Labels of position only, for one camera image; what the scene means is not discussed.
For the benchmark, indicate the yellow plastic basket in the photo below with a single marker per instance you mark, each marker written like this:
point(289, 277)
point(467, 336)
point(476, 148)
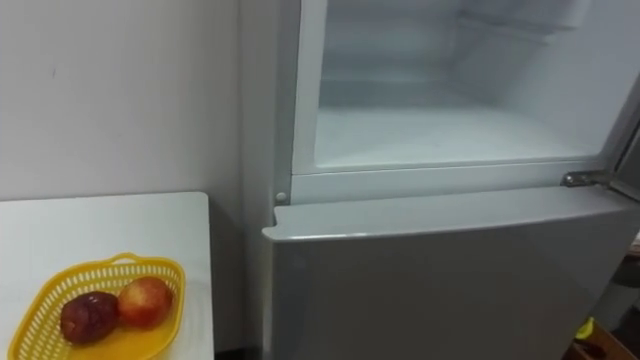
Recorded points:
point(131, 341)

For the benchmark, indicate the red yellow apple soft toy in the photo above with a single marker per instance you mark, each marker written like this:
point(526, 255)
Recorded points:
point(145, 301)

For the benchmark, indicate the yellow green small object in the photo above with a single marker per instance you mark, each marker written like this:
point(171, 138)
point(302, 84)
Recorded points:
point(585, 329)

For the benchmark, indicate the dark red apple soft toy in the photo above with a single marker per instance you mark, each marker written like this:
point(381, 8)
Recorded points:
point(89, 317)

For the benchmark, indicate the brown wooden furniture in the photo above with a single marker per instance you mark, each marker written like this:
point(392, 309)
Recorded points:
point(605, 345)

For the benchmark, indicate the open grey fridge door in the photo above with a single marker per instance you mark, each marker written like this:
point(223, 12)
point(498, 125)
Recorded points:
point(631, 167)

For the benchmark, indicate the grey fridge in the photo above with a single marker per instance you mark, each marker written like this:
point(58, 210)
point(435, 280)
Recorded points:
point(430, 280)

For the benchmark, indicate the white table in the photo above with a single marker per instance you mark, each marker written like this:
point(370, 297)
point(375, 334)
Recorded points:
point(100, 230)

